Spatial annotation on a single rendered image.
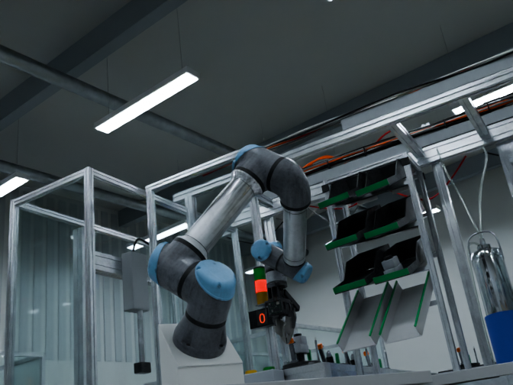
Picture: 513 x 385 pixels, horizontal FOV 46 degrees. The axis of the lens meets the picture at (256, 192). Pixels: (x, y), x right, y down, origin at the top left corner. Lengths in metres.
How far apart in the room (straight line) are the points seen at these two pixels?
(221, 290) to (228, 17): 6.30
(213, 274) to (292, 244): 0.42
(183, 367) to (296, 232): 0.57
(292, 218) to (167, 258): 0.43
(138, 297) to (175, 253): 1.44
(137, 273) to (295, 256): 1.32
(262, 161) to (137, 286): 1.48
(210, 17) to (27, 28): 2.17
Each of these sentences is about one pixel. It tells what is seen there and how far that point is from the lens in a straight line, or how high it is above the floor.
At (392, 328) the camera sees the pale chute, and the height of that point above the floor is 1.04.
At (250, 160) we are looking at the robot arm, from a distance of 1.82.
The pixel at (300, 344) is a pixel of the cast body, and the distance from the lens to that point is 2.22.
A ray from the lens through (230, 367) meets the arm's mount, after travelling 1.70.
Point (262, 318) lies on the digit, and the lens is 2.44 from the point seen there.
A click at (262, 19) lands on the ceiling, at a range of 7.81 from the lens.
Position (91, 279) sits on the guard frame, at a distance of 2.64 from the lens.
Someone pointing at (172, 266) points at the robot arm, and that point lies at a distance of 1.66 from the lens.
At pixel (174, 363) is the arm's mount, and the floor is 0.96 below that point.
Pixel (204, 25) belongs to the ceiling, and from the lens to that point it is 7.78.
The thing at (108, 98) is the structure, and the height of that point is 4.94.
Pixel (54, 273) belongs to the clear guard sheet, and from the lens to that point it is 2.83.
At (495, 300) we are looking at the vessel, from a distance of 2.80.
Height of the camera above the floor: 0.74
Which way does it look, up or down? 23 degrees up
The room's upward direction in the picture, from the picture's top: 8 degrees counter-clockwise
